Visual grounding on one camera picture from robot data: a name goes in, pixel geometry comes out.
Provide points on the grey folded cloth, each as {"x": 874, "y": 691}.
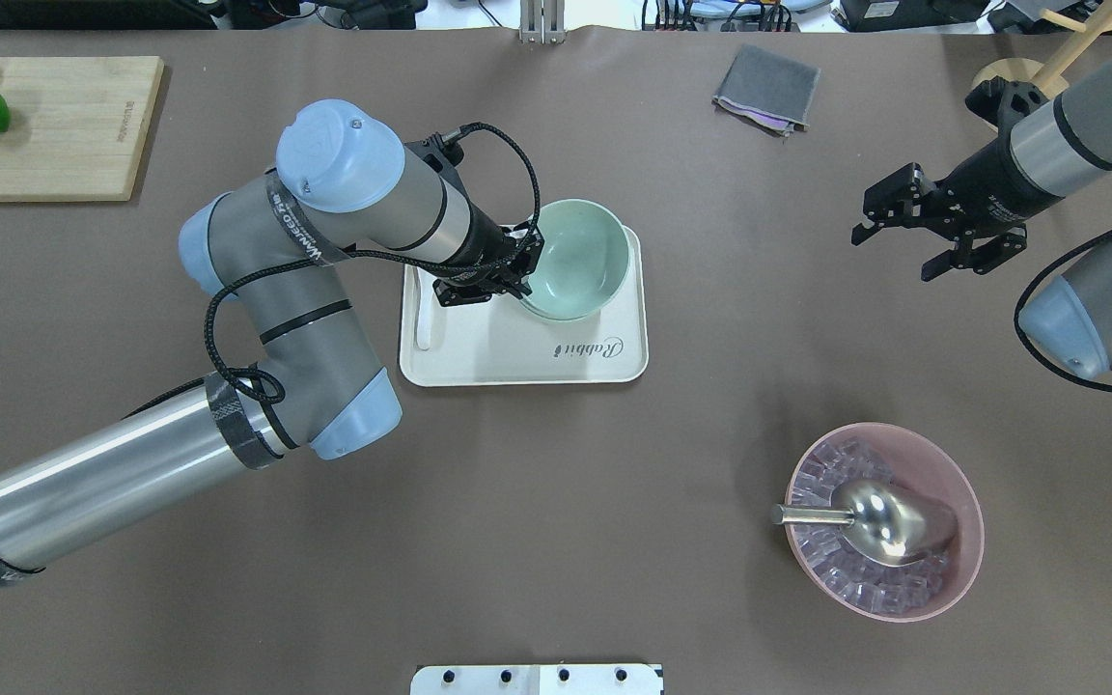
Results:
{"x": 768, "y": 89}

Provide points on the wooden cutting board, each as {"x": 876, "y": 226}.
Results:
{"x": 79, "y": 126}

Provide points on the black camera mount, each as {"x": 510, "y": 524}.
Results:
{"x": 1002, "y": 103}

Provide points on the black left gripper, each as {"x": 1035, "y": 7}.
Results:
{"x": 481, "y": 243}

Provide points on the white mounting base plate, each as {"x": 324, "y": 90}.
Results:
{"x": 551, "y": 678}

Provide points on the pink bowl with ice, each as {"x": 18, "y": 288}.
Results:
{"x": 903, "y": 458}

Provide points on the wooden mug tree stand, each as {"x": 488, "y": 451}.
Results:
{"x": 1084, "y": 21}

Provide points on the metal ice scoop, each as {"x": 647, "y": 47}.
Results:
{"x": 886, "y": 523}

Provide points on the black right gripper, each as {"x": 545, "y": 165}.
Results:
{"x": 987, "y": 201}

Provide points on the aluminium frame post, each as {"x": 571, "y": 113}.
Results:
{"x": 542, "y": 21}

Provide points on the green bowl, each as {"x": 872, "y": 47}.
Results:
{"x": 583, "y": 264}

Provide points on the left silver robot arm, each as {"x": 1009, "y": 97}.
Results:
{"x": 291, "y": 363}

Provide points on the cream plastic tray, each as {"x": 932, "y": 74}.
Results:
{"x": 501, "y": 343}

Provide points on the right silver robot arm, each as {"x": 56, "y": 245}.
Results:
{"x": 1047, "y": 147}

